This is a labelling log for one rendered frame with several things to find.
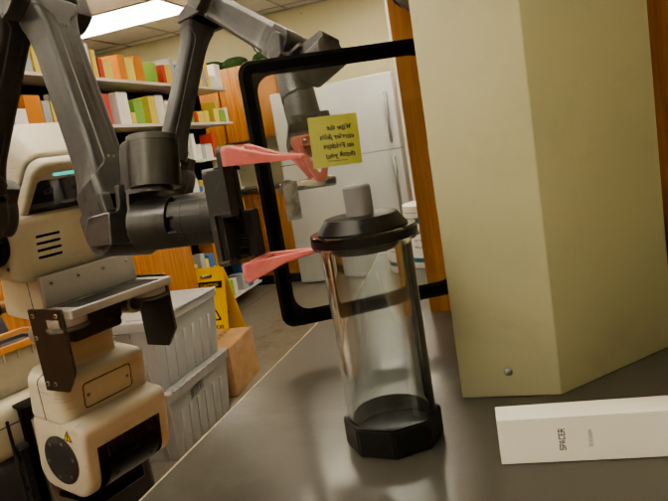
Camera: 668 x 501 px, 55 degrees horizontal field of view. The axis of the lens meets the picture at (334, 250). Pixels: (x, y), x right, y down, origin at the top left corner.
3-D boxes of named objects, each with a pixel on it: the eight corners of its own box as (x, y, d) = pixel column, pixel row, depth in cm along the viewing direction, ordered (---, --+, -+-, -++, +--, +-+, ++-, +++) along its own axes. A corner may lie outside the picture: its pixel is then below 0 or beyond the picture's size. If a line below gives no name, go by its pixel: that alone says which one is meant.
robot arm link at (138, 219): (150, 252, 75) (119, 251, 69) (145, 194, 75) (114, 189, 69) (202, 246, 72) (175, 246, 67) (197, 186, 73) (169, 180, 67)
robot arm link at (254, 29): (228, 28, 142) (184, 7, 136) (238, 3, 141) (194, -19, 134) (317, 82, 110) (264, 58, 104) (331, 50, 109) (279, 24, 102)
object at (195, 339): (230, 346, 328) (218, 284, 323) (168, 395, 272) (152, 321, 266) (159, 351, 341) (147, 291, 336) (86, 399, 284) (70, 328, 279)
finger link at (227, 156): (287, 134, 61) (201, 149, 64) (299, 208, 62) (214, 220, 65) (310, 133, 67) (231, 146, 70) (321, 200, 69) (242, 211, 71)
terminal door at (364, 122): (469, 289, 103) (435, 35, 96) (283, 329, 98) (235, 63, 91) (467, 288, 104) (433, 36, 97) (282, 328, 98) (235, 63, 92)
